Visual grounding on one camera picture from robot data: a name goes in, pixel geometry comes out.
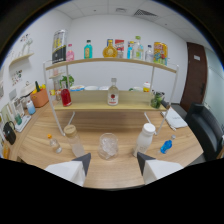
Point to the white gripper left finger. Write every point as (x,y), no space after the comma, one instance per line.
(71,170)

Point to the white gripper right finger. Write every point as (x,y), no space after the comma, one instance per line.
(156,168)

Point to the blue liquid bottle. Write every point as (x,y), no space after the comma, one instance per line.
(166,146)

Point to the tall clear bottle cork lid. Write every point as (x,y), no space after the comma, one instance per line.
(75,141)

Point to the clear bottle with orange cap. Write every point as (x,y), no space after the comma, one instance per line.
(55,146)

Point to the large white milk bottle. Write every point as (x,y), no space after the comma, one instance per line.
(144,141)

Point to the green cup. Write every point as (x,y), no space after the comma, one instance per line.
(18,119)

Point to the clear glass with ice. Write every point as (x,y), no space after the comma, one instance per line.
(108,147)

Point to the white notebook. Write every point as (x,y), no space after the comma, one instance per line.
(175,119)

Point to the black sofa chair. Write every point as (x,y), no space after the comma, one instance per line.
(205,130)

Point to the white scale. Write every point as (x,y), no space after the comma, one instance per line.
(24,124)

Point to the black kettle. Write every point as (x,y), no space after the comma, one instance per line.
(9,134)

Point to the red liquid bottle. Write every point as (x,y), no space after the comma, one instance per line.
(66,97)

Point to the white-framed wooden two-tier rack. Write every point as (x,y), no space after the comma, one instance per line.
(100,100)

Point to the orange basket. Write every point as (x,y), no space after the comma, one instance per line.
(40,98)

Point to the white bowl with blue pattern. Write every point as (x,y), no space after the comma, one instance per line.
(77,88)

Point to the clear bottle with red label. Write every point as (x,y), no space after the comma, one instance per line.
(113,96)

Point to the plain white bowl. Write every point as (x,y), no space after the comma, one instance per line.
(91,88)

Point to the green potted plant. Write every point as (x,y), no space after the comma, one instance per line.
(68,80)

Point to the brown door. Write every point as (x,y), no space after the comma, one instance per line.
(195,76)

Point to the clear bottle with blue cap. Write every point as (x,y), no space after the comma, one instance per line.
(149,55)

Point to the pink bottle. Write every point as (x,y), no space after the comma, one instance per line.
(70,55)

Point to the clear bottle with green cap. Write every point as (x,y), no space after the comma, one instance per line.
(138,51)

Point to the teal bottle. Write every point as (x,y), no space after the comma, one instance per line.
(88,51)

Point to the light blue bottle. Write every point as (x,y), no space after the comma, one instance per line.
(130,51)

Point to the black and yellow can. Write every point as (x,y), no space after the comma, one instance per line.
(59,48)

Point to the round amber bottle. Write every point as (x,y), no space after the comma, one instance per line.
(109,51)

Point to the ceiling air vent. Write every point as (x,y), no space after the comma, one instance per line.
(145,12)

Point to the wooden wall shelf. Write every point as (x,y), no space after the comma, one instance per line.
(21,58)

